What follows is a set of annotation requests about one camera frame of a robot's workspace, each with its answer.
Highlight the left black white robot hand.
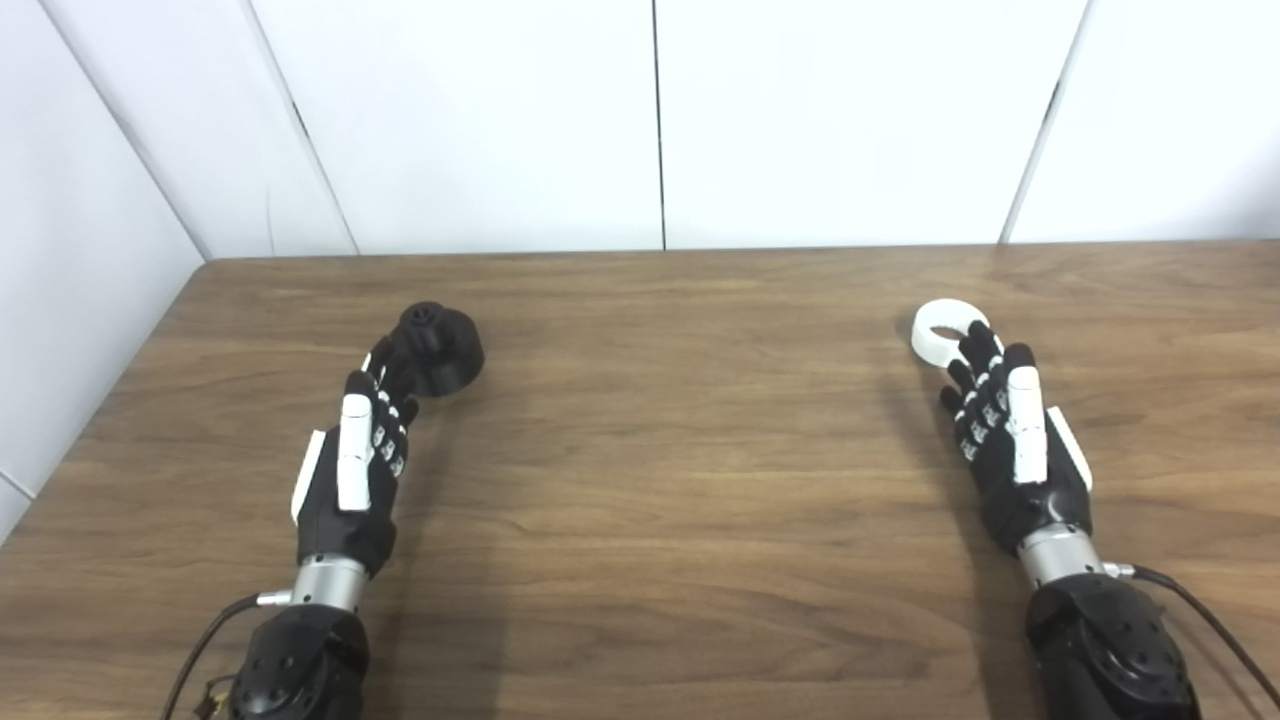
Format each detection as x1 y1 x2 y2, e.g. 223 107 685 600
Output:
291 337 421 580

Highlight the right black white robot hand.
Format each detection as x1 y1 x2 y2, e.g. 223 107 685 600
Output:
938 320 1095 557

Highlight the white ring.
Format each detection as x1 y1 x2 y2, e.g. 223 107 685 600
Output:
911 299 1004 367

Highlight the round black part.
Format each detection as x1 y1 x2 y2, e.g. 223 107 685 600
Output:
385 302 487 399

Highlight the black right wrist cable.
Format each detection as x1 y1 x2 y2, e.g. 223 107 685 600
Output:
1104 563 1280 703

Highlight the thin left arm wire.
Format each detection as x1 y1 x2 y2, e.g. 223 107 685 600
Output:
195 675 241 719

